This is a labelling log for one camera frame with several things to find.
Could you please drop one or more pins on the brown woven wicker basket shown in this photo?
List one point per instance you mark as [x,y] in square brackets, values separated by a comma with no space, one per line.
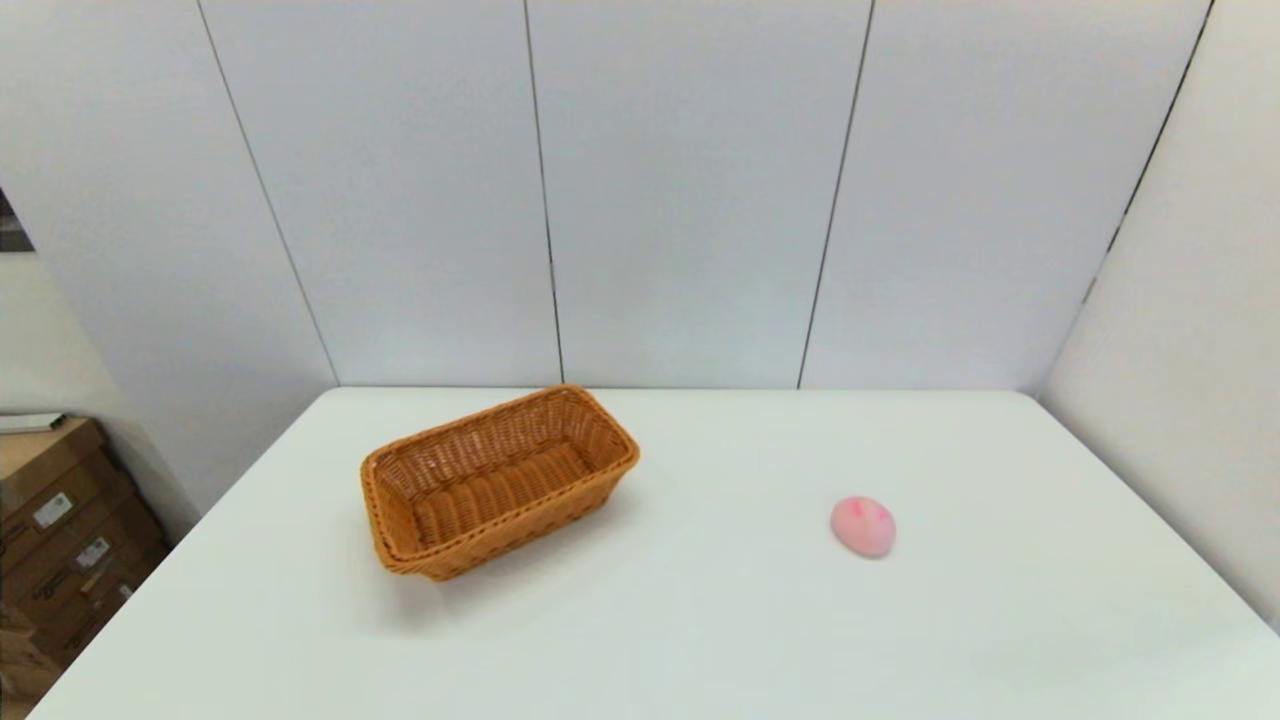
[470,505]

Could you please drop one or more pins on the pink peach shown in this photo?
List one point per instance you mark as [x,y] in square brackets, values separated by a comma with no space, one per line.
[862,528]

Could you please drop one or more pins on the brown cardboard box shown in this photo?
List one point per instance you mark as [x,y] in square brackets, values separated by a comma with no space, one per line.
[40,455]
[85,505]
[120,560]
[20,670]

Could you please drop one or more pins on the dark framed wall panel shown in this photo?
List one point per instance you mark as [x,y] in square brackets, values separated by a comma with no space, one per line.
[10,230]

